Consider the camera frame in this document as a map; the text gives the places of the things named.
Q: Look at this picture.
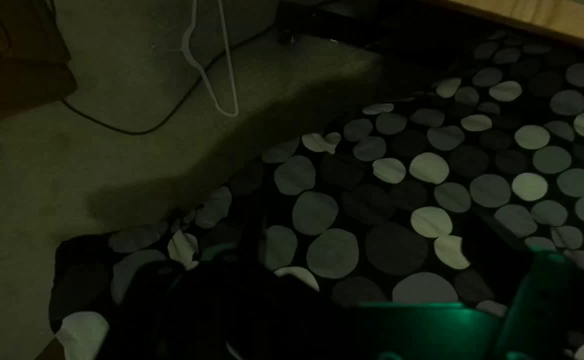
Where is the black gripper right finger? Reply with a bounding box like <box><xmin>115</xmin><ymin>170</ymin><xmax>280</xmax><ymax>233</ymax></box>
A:
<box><xmin>498</xmin><ymin>253</ymin><xmax>584</xmax><ymax>360</ymax></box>

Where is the white cable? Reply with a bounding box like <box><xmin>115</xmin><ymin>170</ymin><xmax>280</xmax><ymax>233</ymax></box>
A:
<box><xmin>179</xmin><ymin>0</ymin><xmax>243</xmax><ymax>120</ymax></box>

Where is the dotted black grey duvet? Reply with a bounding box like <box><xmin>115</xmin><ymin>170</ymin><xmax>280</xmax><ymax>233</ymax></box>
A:
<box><xmin>49</xmin><ymin>28</ymin><xmax>584</xmax><ymax>360</ymax></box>

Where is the brown cardboard box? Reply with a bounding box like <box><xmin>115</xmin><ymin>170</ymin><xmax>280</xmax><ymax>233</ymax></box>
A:
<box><xmin>0</xmin><ymin>0</ymin><xmax>78</xmax><ymax>129</ymax></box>

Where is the black floor cable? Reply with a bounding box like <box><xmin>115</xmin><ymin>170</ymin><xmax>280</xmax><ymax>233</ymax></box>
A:
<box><xmin>61</xmin><ymin>26</ymin><xmax>289</xmax><ymax>138</ymax></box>

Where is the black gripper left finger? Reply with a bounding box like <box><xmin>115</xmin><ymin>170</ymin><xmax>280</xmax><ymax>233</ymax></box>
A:
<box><xmin>111</xmin><ymin>261</ymin><xmax>329</xmax><ymax>360</ymax></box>

